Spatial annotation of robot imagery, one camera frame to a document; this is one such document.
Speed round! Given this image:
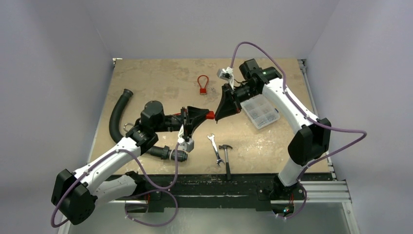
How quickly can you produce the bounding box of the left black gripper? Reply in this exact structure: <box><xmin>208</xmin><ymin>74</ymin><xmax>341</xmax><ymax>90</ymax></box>
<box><xmin>153</xmin><ymin>106</ymin><xmax>208</xmax><ymax>138</ymax></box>

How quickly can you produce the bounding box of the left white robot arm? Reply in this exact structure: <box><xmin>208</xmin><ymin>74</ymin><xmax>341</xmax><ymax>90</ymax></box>
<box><xmin>51</xmin><ymin>101</ymin><xmax>215</xmax><ymax>225</ymax></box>

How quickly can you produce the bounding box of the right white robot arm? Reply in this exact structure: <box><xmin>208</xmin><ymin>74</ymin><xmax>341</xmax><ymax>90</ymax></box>
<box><xmin>215</xmin><ymin>59</ymin><xmax>331</xmax><ymax>198</ymax></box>

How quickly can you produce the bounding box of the silver wrench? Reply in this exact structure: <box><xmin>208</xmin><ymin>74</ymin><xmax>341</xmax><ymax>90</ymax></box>
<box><xmin>207</xmin><ymin>133</ymin><xmax>224</xmax><ymax>167</ymax></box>

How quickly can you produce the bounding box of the clear plastic screw box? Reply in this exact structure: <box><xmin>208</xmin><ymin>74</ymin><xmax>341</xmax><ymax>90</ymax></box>
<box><xmin>241</xmin><ymin>95</ymin><xmax>280</xmax><ymax>129</ymax></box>

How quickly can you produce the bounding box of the brass padlock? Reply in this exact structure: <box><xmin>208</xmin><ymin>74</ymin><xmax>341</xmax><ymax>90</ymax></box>
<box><xmin>123</xmin><ymin>123</ymin><xmax>134</xmax><ymax>132</ymax></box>

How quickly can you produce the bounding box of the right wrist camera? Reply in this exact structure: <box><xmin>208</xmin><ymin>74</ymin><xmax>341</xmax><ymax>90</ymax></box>
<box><xmin>217</xmin><ymin>67</ymin><xmax>235</xmax><ymax>90</ymax></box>

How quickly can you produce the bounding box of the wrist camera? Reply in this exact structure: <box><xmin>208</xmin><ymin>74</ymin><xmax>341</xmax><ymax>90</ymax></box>
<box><xmin>177</xmin><ymin>125</ymin><xmax>194</xmax><ymax>153</ymax></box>
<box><xmin>217</xmin><ymin>67</ymin><xmax>235</xmax><ymax>90</ymax></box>

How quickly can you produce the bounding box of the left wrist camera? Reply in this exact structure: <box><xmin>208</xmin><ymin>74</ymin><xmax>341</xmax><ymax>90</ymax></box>
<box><xmin>177</xmin><ymin>125</ymin><xmax>194</xmax><ymax>153</ymax></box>

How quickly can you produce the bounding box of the small red cable padlock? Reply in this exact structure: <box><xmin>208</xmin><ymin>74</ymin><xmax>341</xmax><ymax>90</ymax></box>
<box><xmin>197</xmin><ymin>75</ymin><xmax>209</xmax><ymax>95</ymax></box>

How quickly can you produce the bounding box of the black handled hammer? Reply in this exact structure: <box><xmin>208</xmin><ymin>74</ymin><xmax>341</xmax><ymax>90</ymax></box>
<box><xmin>219</xmin><ymin>144</ymin><xmax>233</xmax><ymax>180</ymax></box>

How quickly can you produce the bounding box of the black corrugated hose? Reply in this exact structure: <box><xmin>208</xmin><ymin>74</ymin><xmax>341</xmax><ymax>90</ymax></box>
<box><xmin>109</xmin><ymin>89</ymin><xmax>189</xmax><ymax>163</ymax></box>

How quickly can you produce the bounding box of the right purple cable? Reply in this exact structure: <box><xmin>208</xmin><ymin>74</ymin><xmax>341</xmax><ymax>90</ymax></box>
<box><xmin>230</xmin><ymin>41</ymin><xmax>368</xmax><ymax>220</ymax></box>

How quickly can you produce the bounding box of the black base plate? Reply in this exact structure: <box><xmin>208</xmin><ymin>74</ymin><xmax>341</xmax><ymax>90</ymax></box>
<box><xmin>115</xmin><ymin>174</ymin><xmax>309</xmax><ymax>216</ymax></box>

